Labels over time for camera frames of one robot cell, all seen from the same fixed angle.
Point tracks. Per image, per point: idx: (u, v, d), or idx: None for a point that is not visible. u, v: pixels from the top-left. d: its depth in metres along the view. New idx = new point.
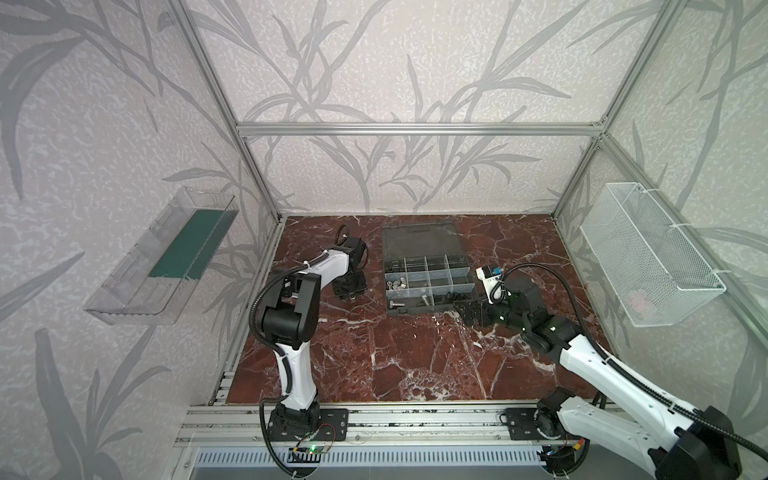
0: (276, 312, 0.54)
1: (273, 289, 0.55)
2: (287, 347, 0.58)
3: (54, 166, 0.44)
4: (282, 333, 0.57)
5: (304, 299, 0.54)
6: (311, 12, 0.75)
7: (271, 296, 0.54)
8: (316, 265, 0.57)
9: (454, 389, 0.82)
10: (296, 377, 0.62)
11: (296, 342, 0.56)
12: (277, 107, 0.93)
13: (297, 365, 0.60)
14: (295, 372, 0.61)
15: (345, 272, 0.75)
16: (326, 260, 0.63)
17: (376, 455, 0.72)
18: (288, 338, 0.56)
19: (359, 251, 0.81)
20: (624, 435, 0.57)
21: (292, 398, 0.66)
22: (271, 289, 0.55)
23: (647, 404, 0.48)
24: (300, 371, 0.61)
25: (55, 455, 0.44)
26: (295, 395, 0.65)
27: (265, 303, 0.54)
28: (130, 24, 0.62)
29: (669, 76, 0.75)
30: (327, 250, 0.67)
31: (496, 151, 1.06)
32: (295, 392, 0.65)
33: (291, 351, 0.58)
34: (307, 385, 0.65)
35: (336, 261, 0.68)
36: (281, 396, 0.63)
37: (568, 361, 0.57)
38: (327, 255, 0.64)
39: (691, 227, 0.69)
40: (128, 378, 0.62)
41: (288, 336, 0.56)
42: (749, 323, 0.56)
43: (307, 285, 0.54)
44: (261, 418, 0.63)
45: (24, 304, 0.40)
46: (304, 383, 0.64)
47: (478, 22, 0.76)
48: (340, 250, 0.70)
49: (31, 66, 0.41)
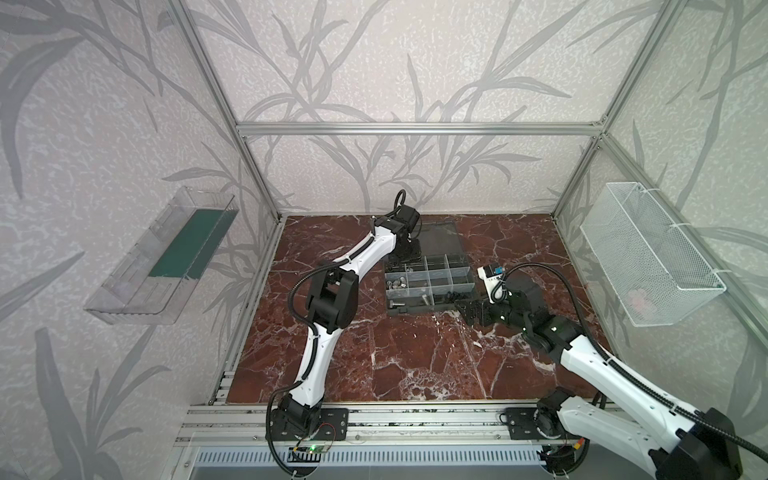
0: (319, 300, 0.61)
1: (318, 278, 0.60)
2: (322, 329, 0.62)
3: (54, 165, 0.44)
4: (324, 318, 0.62)
5: (343, 293, 0.59)
6: (311, 11, 0.74)
7: (316, 284, 0.61)
8: (359, 257, 0.61)
9: (453, 389, 0.82)
10: (315, 365, 0.64)
11: (333, 328, 0.62)
12: (276, 106, 0.93)
13: (324, 351, 0.64)
14: (317, 361, 0.64)
15: (390, 250, 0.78)
16: (371, 246, 0.65)
17: (376, 455, 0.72)
18: (328, 324, 0.62)
19: (411, 225, 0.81)
20: (624, 435, 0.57)
21: (301, 390, 0.66)
22: (316, 278, 0.61)
23: (648, 405, 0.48)
24: (321, 361, 0.65)
25: (55, 455, 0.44)
26: (306, 386, 0.66)
27: (311, 290, 0.62)
28: (130, 24, 0.62)
29: (669, 76, 0.75)
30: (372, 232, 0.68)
31: (496, 150, 1.06)
32: (308, 384, 0.65)
33: (324, 334, 0.63)
34: (320, 380, 0.68)
35: (380, 246, 0.69)
36: (294, 383, 0.67)
37: (569, 362, 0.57)
38: (373, 238, 0.67)
39: (691, 227, 0.69)
40: (128, 378, 0.62)
41: (328, 321, 0.61)
42: (749, 322, 0.56)
43: (345, 282, 0.58)
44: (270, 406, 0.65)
45: (24, 304, 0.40)
46: (320, 376, 0.67)
47: (478, 22, 0.76)
48: (386, 229, 0.70)
49: (30, 65, 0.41)
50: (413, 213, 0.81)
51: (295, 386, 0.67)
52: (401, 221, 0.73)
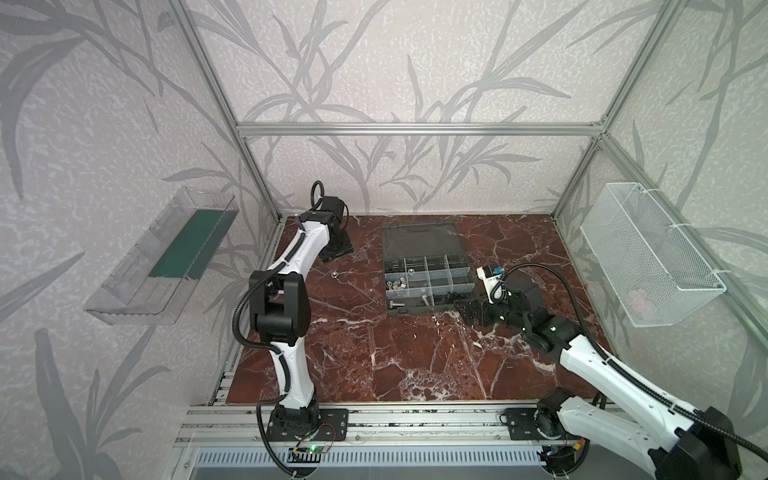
0: (266, 315, 0.54)
1: (257, 295, 0.53)
2: (282, 344, 0.58)
3: (55, 165, 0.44)
4: (278, 333, 0.57)
5: (291, 299, 0.53)
6: (311, 12, 0.75)
7: (256, 302, 0.54)
8: (296, 257, 0.56)
9: (453, 389, 0.82)
10: (293, 374, 0.62)
11: (293, 339, 0.57)
12: (277, 107, 0.93)
13: (294, 362, 0.60)
14: (293, 369, 0.61)
15: (325, 241, 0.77)
16: (305, 245, 0.59)
17: (375, 455, 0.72)
18: (285, 336, 0.57)
19: (338, 215, 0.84)
20: (624, 435, 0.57)
21: (291, 396, 0.66)
22: (255, 295, 0.53)
23: (647, 404, 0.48)
24: (297, 367, 0.61)
25: (55, 456, 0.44)
26: (294, 393, 0.65)
27: (253, 310, 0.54)
28: (130, 24, 0.62)
29: (669, 76, 0.75)
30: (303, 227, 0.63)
31: (496, 150, 1.06)
32: (293, 392, 0.65)
33: (287, 348, 0.58)
34: (306, 384, 0.65)
35: (314, 239, 0.62)
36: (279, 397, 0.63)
37: (569, 361, 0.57)
38: (304, 234, 0.61)
39: (691, 227, 0.69)
40: (128, 378, 0.62)
41: (285, 335, 0.57)
42: (749, 322, 0.56)
43: (289, 287, 0.52)
44: (260, 420, 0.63)
45: (24, 304, 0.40)
46: (302, 382, 0.64)
47: (478, 22, 0.76)
48: (315, 224, 0.65)
49: (31, 66, 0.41)
50: (333, 200, 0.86)
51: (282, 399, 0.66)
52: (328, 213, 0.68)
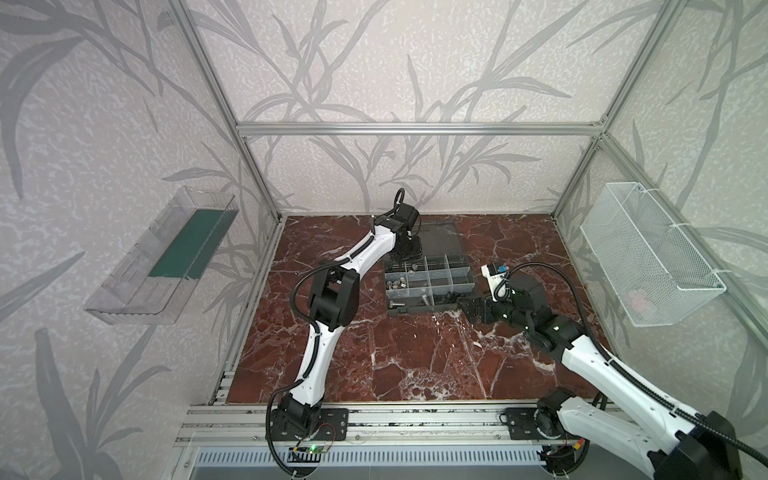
0: (321, 298, 0.62)
1: (319, 277, 0.62)
2: (324, 327, 0.63)
3: (54, 165, 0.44)
4: (326, 315, 0.63)
5: (344, 292, 0.60)
6: (311, 11, 0.74)
7: (317, 284, 0.62)
8: (360, 255, 0.63)
9: (453, 389, 0.82)
10: (318, 361, 0.65)
11: (336, 325, 0.63)
12: (277, 107, 0.93)
13: (325, 348, 0.65)
14: (321, 354, 0.64)
15: (389, 248, 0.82)
16: (372, 245, 0.66)
17: (376, 454, 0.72)
18: (331, 320, 0.62)
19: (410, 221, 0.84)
20: (624, 437, 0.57)
21: (302, 388, 0.66)
22: (317, 277, 0.62)
23: (648, 407, 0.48)
24: (324, 354, 0.65)
25: (55, 456, 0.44)
26: (307, 385, 0.66)
27: (314, 289, 0.62)
28: (130, 24, 0.62)
29: (669, 75, 0.75)
30: (372, 232, 0.69)
31: (496, 150, 1.06)
32: (308, 382, 0.66)
33: (325, 332, 0.63)
34: (320, 379, 0.68)
35: (382, 242, 0.70)
36: (294, 382, 0.67)
37: (570, 361, 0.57)
38: (373, 236, 0.68)
39: (690, 227, 0.69)
40: (128, 378, 0.62)
41: (331, 319, 0.62)
42: (749, 322, 0.56)
43: (346, 282, 0.59)
44: (266, 417, 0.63)
45: (24, 304, 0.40)
46: (321, 374, 0.68)
47: (478, 21, 0.76)
48: (386, 229, 0.71)
49: (30, 66, 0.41)
50: (409, 211, 0.82)
51: (295, 386, 0.67)
52: (399, 221, 0.74)
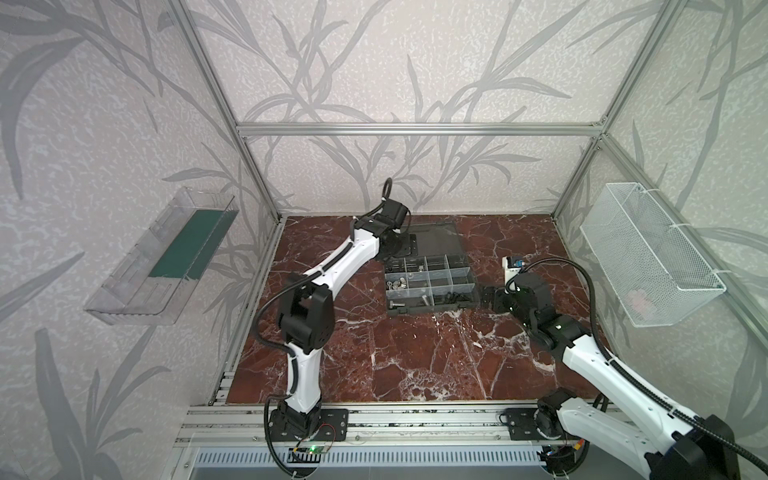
0: (291, 317, 0.54)
1: (286, 295, 0.53)
2: (299, 350, 0.58)
3: (54, 166, 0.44)
4: (297, 336, 0.56)
5: (314, 310, 0.52)
6: (311, 12, 0.75)
7: (285, 303, 0.54)
8: (333, 268, 0.54)
9: (453, 389, 0.82)
10: (302, 379, 0.62)
11: (309, 347, 0.56)
12: (277, 107, 0.93)
13: (306, 367, 0.60)
14: (303, 372, 0.61)
15: (371, 256, 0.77)
16: (349, 255, 0.58)
17: (376, 455, 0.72)
18: (301, 342, 0.56)
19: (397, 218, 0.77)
20: (621, 438, 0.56)
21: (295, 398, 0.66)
22: (285, 295, 0.53)
23: (646, 407, 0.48)
24: (307, 372, 0.61)
25: (55, 456, 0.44)
26: (297, 396, 0.65)
27: (282, 308, 0.54)
28: (131, 25, 0.62)
29: (669, 76, 0.75)
30: (350, 239, 0.60)
31: (496, 151, 1.06)
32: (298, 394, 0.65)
33: (302, 355, 0.58)
34: (310, 388, 0.65)
35: (360, 250, 0.62)
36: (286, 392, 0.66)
37: (571, 360, 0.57)
38: (350, 245, 0.59)
39: (690, 227, 0.69)
40: (128, 378, 0.62)
41: (301, 341, 0.56)
42: (749, 322, 0.56)
43: (316, 299, 0.51)
44: (264, 417, 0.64)
45: (24, 304, 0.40)
46: (308, 386, 0.64)
47: (478, 22, 0.76)
48: (367, 234, 0.63)
49: (30, 66, 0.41)
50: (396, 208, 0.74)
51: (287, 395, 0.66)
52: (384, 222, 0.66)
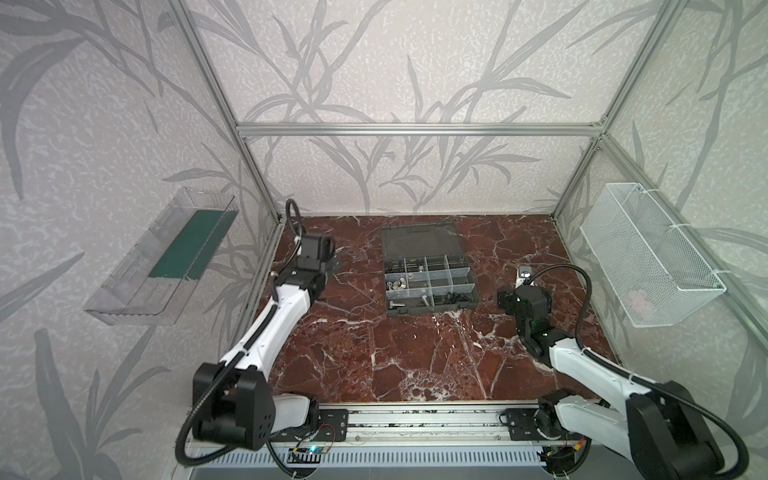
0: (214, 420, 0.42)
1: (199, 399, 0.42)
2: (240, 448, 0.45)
3: (54, 166, 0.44)
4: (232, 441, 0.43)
5: (248, 404, 0.41)
6: (311, 12, 0.75)
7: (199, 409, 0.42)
8: (259, 341, 0.45)
9: (454, 389, 0.82)
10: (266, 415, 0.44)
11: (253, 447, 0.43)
12: (277, 107, 0.93)
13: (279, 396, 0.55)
14: None
15: (304, 309, 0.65)
16: (278, 317, 0.49)
17: (376, 455, 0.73)
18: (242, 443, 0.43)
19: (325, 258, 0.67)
20: (610, 422, 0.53)
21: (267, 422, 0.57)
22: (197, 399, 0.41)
23: (612, 378, 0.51)
24: None
25: (55, 457, 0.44)
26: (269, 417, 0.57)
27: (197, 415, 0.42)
28: (130, 25, 0.62)
29: (669, 76, 0.75)
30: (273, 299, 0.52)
31: (496, 151, 1.06)
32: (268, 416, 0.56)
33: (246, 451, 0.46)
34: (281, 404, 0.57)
35: (289, 309, 0.52)
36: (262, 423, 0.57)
37: (557, 361, 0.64)
38: (276, 305, 0.51)
39: (691, 227, 0.69)
40: (128, 378, 0.62)
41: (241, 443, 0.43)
42: (749, 322, 0.56)
43: (245, 391, 0.41)
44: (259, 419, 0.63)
45: (24, 304, 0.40)
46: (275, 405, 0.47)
47: (478, 22, 0.76)
48: (292, 288, 0.55)
49: (31, 66, 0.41)
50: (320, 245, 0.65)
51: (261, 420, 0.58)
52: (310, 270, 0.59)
